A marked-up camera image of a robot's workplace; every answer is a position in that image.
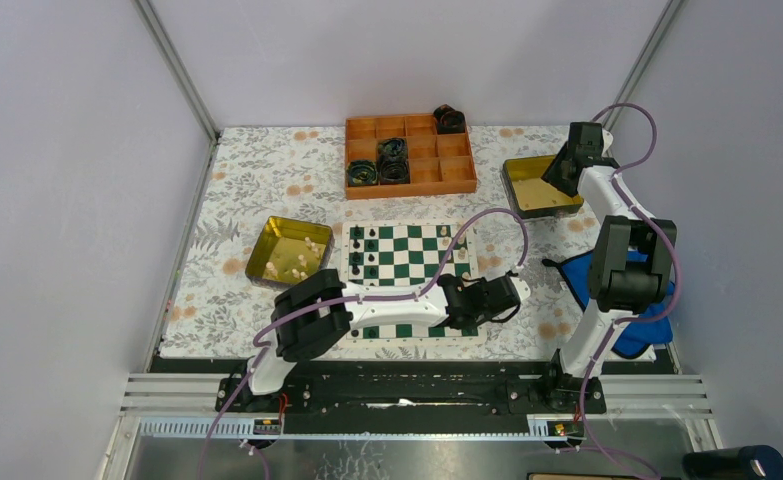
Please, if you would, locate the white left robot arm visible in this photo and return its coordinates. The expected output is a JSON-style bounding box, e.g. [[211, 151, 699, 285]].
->
[[238, 269, 531, 411]]

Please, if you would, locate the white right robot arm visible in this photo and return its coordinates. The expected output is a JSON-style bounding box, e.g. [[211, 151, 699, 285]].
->
[[540, 122, 676, 412]]

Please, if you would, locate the green white chess board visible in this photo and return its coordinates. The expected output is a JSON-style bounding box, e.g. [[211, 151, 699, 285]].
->
[[339, 220, 487, 349]]

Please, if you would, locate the right gold tin box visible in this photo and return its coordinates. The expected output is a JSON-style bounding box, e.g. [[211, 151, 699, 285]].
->
[[501, 155, 584, 220]]

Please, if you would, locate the gold tin box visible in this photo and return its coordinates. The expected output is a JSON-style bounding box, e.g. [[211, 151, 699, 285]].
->
[[245, 216, 334, 289], [501, 155, 584, 220]]

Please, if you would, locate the rolled dark tie top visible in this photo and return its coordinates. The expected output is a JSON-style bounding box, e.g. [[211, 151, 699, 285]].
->
[[433, 104, 466, 135]]

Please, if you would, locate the rolled dark tie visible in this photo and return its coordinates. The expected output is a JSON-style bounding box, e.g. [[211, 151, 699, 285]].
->
[[433, 104, 466, 135], [376, 137, 410, 185], [346, 159, 379, 188]]

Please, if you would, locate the orange wooden compartment tray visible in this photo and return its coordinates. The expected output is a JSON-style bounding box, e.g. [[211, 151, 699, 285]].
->
[[343, 113, 478, 200]]

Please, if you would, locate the rolled dark tie middle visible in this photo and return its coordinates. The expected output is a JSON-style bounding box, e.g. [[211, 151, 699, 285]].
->
[[376, 137, 410, 185]]

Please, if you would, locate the blue cloth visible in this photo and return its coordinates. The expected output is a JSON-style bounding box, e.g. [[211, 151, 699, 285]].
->
[[541, 251, 673, 360]]

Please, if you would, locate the rolled dark tie left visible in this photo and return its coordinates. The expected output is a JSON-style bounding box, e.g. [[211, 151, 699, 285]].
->
[[346, 159, 379, 188]]

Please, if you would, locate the left gold tin box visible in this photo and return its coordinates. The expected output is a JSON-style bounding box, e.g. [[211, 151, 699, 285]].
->
[[245, 216, 334, 289]]

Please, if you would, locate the floral table mat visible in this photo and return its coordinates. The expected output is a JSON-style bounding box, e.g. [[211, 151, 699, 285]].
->
[[159, 126, 598, 360]]

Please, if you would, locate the dark cylinder bottle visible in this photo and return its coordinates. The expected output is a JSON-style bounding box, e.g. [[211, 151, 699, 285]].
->
[[682, 445, 783, 480]]

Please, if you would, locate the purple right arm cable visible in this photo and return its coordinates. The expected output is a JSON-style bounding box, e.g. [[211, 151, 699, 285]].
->
[[573, 102, 684, 478]]

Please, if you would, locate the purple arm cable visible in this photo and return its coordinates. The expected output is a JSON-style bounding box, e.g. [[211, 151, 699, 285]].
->
[[573, 102, 684, 478], [195, 207, 531, 480]]

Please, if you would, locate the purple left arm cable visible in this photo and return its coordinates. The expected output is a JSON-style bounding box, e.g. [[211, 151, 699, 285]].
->
[[195, 207, 531, 480]]

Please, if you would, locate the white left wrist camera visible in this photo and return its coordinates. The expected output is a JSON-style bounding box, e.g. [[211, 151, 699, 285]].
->
[[506, 271, 531, 303]]

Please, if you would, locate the aluminium frame rail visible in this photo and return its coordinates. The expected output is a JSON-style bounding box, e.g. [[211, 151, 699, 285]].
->
[[587, 375, 714, 421]]

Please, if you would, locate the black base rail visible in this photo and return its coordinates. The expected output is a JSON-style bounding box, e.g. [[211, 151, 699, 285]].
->
[[214, 361, 607, 435]]

